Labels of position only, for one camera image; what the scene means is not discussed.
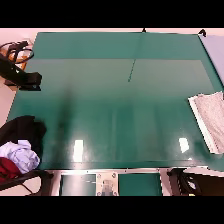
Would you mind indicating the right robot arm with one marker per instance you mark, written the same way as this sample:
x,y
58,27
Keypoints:
x,y
178,178

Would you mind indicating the lilac garment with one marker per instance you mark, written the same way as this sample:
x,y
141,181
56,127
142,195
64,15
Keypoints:
x,y
21,156

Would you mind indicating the black stand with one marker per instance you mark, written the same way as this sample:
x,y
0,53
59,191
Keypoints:
x,y
28,80

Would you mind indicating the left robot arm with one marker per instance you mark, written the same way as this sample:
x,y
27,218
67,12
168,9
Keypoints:
x,y
23,178

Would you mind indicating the black garment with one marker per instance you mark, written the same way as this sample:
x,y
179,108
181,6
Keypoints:
x,y
23,128

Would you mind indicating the silver frame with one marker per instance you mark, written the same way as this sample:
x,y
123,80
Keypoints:
x,y
106,183

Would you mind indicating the red garment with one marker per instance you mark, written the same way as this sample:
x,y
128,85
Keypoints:
x,y
6,168

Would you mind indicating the light grey garment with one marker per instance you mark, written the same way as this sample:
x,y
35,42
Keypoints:
x,y
211,116

